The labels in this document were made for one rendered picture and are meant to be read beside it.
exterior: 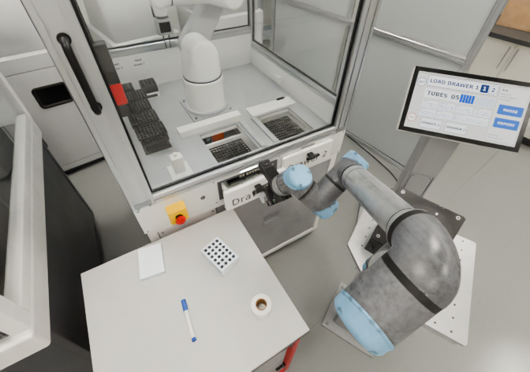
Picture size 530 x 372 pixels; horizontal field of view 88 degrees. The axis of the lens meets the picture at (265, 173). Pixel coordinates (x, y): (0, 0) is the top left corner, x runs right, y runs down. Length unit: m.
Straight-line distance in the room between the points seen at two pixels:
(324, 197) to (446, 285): 0.42
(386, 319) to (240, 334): 0.60
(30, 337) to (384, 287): 0.92
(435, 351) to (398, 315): 1.53
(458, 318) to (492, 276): 1.27
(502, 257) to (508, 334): 0.56
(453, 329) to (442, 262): 0.71
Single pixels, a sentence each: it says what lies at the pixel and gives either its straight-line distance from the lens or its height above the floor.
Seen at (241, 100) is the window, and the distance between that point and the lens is 0.98.
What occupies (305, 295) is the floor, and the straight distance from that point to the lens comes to 1.90.
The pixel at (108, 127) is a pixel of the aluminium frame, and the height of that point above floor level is 1.30.
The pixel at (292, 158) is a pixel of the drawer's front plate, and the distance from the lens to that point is 1.26.
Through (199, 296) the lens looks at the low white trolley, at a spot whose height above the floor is 0.76.
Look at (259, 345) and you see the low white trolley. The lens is 1.02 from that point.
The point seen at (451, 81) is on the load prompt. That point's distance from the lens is 1.61.
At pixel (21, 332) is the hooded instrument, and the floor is 0.91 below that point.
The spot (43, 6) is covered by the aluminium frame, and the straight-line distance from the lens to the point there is 0.76.
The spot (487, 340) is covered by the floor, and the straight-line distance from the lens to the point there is 2.22.
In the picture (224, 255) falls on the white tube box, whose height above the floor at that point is 0.80.
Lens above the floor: 1.75
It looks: 45 degrees down
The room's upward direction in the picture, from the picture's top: 2 degrees clockwise
